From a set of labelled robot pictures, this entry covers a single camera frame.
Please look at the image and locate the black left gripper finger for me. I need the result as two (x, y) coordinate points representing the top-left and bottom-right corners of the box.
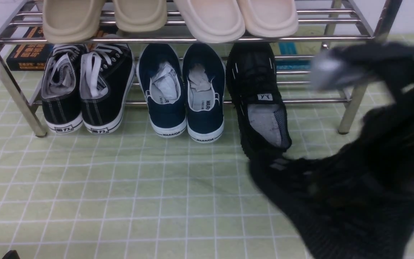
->
(2, 250), (20, 259)

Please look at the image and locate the black knit sneaker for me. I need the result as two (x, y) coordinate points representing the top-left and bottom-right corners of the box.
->
(249, 104), (414, 259)
(226, 42), (292, 158)

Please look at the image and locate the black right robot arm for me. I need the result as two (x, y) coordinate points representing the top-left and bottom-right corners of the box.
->
(309, 42), (414, 149)

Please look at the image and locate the navy slip-on shoe left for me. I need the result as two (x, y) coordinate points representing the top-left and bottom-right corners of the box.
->
(136, 43), (187, 138)

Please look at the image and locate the navy slip-on shoe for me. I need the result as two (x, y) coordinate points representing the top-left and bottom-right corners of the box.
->
(136, 43), (187, 138)
(182, 43), (226, 143)

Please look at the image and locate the navy slip-on shoe right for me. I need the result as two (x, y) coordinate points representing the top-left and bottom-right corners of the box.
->
(182, 43), (226, 143)

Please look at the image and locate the black knit sneaker on rack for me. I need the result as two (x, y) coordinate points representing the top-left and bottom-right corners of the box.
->
(226, 42), (292, 158)

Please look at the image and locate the chrome metal shoe rack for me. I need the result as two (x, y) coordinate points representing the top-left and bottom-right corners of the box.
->
(0, 0), (402, 138)

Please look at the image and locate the green checkered tablecloth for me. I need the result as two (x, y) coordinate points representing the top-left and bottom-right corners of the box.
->
(0, 32), (414, 259)

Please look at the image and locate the black canvas sneaker far left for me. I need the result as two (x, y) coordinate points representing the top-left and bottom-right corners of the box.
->
(40, 44), (88, 134)

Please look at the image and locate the black canvas sneaker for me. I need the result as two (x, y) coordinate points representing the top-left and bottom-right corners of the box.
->
(79, 43), (136, 135)
(40, 44), (88, 134)

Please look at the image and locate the black orange book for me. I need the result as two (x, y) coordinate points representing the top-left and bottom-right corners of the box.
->
(6, 26), (119, 71)

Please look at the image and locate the beige slipper far left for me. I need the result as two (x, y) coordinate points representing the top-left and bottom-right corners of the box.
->
(42, 0), (106, 44)

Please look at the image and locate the beige slipper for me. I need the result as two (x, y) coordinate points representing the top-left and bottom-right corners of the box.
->
(113, 0), (167, 32)
(42, 0), (106, 44)

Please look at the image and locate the pink slipper left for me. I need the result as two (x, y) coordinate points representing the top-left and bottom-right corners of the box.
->
(174, 0), (246, 43)

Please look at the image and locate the pink slipper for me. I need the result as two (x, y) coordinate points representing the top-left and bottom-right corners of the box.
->
(237, 0), (299, 38)
(174, 0), (246, 43)

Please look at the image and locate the pink slipper right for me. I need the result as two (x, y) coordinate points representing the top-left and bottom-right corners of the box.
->
(237, 0), (299, 38)

